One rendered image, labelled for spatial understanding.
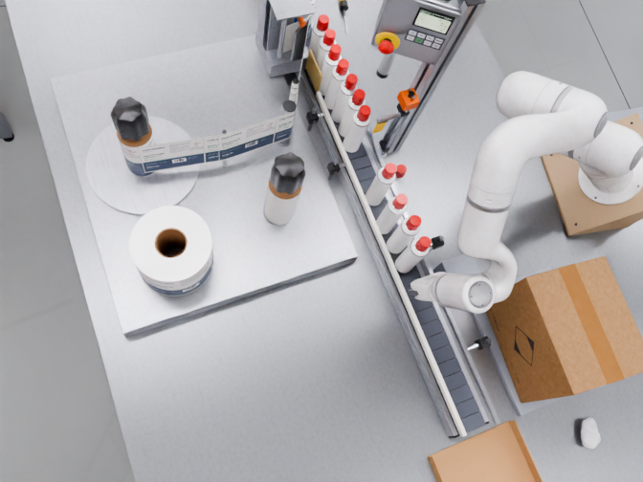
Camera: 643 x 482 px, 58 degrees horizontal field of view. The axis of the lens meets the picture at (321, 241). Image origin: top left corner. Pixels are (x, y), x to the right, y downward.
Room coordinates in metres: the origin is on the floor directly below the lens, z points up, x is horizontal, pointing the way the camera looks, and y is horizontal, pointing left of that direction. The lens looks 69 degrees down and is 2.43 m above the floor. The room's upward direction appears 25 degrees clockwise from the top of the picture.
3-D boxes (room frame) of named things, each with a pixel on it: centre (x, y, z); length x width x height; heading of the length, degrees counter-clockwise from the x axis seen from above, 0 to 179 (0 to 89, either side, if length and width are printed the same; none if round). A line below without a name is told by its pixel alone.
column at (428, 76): (1.02, -0.07, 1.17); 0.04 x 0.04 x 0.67; 44
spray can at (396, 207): (0.73, -0.15, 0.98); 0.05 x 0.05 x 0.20
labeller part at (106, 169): (0.59, 0.55, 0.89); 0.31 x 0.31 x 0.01
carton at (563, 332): (0.62, -0.69, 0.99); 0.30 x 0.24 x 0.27; 40
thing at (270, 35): (1.13, 0.36, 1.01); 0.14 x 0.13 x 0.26; 44
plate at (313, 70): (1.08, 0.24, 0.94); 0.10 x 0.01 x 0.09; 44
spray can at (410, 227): (0.69, -0.20, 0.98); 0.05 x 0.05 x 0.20
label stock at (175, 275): (0.38, 0.34, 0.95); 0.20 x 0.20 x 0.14
